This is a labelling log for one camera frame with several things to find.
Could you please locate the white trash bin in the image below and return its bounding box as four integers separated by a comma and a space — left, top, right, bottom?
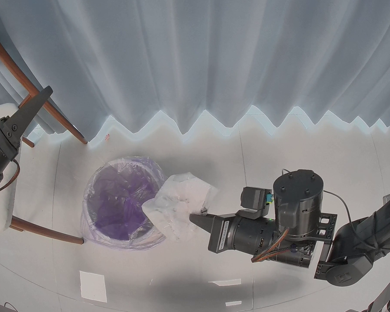
84, 161, 164, 243

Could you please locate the pale blue curtain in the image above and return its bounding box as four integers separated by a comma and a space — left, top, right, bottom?
0, 0, 390, 142

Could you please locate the white wooden chair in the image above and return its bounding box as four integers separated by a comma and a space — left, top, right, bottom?
0, 28, 88, 244

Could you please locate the purple plastic bag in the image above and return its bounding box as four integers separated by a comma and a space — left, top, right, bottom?
80, 156, 166, 249

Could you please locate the black cable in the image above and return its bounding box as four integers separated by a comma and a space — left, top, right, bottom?
281, 169, 358, 231

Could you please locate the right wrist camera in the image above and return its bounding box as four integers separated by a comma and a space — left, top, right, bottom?
239, 187, 275, 220

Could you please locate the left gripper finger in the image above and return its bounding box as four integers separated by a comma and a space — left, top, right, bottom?
2, 86, 54, 147

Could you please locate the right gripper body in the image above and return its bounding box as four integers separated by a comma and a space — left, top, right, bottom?
208, 213, 281, 257

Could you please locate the white plastic wrapper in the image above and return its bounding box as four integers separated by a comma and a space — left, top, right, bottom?
141, 172, 220, 243

